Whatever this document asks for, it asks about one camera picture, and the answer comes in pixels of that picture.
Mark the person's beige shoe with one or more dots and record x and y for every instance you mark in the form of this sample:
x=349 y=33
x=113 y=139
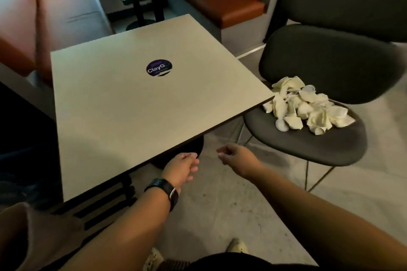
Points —
x=153 y=259
x=237 y=246

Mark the person's right fingers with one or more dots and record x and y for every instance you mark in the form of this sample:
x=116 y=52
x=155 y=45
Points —
x=225 y=152

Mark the dark grey padded chair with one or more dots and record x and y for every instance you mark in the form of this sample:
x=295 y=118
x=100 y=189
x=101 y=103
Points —
x=330 y=64
x=346 y=0

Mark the person's right forearm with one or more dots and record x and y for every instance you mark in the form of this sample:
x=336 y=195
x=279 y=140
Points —
x=318 y=226

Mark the person's left fingers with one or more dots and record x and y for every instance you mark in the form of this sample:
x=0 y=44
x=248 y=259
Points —
x=192 y=166

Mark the person's right beige shoe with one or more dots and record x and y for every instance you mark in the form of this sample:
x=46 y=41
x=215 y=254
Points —
x=237 y=246

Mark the black round table base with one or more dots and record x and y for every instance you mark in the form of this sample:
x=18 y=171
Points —
x=187 y=150

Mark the person's right hand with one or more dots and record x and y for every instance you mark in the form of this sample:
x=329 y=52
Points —
x=243 y=161

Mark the black wristwatch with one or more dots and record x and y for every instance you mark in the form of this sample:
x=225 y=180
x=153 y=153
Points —
x=165 y=189

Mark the round purple sticker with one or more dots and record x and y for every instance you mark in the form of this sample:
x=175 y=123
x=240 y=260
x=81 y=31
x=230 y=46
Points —
x=159 y=68

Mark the person's left hand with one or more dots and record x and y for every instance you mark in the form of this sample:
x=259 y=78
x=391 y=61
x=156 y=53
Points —
x=178 y=169

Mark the person's black shorts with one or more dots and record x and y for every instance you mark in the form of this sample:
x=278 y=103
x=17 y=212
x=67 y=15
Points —
x=248 y=263

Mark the black slatted table frame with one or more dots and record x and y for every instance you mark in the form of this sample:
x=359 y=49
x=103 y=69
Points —
x=105 y=204

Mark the pink and orange sofa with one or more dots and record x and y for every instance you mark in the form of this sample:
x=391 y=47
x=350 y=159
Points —
x=63 y=16

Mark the person's left forearm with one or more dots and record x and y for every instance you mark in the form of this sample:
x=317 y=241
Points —
x=127 y=236

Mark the person's left beige shoe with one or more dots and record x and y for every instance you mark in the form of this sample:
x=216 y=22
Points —
x=153 y=259

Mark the pile of white petals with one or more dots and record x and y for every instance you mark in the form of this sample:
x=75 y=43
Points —
x=302 y=108

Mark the beige padded seat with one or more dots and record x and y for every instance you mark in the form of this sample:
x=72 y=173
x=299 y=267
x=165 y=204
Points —
x=35 y=239

